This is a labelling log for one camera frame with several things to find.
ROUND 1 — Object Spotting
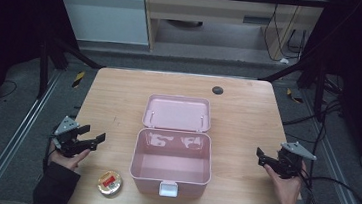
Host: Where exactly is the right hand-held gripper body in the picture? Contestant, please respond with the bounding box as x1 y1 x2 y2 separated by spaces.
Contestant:
264 139 319 183

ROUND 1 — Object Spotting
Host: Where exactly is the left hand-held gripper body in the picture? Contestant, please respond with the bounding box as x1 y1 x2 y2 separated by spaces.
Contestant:
48 114 101 161

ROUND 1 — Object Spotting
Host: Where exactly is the small round food container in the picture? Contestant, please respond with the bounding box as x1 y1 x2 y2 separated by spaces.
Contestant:
96 168 125 199

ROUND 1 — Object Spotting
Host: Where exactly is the pink storage box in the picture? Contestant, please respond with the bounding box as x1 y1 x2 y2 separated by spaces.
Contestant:
126 91 219 202

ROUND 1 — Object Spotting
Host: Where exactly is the person's left hand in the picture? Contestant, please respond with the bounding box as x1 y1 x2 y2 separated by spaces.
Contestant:
47 140 93 173

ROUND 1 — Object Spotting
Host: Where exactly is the person's right hand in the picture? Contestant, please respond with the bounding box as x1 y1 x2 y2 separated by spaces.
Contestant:
260 156 309 204

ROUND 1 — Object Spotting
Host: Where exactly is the yellow black striped tape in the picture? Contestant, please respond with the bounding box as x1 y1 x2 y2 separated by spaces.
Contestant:
284 87 305 105
71 70 87 90

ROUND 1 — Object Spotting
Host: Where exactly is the black metal stand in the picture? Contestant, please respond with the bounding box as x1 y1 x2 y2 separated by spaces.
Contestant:
35 32 108 106
254 39 334 124

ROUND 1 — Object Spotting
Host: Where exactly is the black table grommet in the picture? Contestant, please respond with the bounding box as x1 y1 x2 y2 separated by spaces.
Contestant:
211 85 225 96

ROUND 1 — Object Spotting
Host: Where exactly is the white cabinet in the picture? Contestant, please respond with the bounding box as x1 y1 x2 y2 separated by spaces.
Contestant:
45 0 155 49

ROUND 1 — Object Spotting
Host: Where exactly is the wooden desk shelf unit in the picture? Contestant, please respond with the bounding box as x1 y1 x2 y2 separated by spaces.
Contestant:
135 0 325 68

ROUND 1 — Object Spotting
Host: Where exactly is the aluminium floor rail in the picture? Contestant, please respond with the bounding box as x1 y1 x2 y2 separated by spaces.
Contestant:
291 90 362 204
0 64 64 204

